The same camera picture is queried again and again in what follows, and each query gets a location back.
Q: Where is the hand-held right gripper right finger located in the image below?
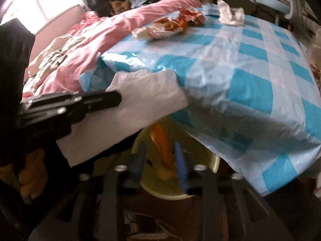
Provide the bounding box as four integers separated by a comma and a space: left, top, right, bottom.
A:
174, 142, 294, 241

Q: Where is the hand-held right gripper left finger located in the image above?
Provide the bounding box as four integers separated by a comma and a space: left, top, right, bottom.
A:
30, 143, 148, 241

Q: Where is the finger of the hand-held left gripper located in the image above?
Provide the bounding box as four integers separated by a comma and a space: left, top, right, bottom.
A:
21, 90, 122, 111
15, 107, 88, 126

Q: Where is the pale yellow waste bin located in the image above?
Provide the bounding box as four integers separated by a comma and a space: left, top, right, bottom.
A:
132, 123, 221, 201

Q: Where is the white plastic bag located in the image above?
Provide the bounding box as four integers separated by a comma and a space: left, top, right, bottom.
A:
57, 70, 189, 167

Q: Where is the white orange snack wrapper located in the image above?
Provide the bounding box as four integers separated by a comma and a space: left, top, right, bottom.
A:
132, 17, 185, 41

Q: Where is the red orange snack wrapper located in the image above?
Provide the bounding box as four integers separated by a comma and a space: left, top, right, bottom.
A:
176, 6, 206, 28

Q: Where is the person's left hand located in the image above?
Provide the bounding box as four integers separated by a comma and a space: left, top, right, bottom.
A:
0, 150, 49, 199

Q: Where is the beige crumpled cloth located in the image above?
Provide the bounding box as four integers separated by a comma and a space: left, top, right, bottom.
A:
24, 35, 86, 91

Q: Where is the pink blanket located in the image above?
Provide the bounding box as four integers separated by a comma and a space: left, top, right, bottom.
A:
22, 0, 202, 98

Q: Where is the window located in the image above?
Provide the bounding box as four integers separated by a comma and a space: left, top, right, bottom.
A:
4, 0, 84, 34

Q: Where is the brown cloth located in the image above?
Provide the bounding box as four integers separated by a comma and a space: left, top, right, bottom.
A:
110, 0, 131, 12

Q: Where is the blue white checked tablecloth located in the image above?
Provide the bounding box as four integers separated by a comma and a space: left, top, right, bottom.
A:
80, 3, 321, 197

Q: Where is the white cloth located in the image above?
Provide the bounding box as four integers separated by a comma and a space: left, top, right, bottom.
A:
217, 0, 245, 26

